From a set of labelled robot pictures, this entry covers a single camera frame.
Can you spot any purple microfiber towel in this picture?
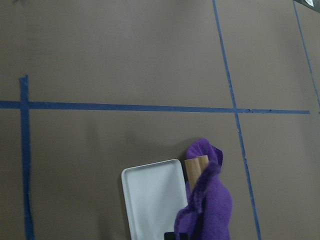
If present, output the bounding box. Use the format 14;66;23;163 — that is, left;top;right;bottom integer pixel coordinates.
174;138;233;240

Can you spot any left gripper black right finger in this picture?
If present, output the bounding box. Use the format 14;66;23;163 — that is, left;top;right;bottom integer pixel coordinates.
178;232;189;240

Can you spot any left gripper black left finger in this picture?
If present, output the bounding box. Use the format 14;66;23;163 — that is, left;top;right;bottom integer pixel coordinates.
164;232;175;240

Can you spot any white rack base tray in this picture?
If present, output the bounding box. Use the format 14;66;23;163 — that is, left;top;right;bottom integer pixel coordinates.
121;159;188;240

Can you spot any wooden rack rod front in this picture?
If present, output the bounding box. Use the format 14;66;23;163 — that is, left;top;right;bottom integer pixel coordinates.
184;155;209;191

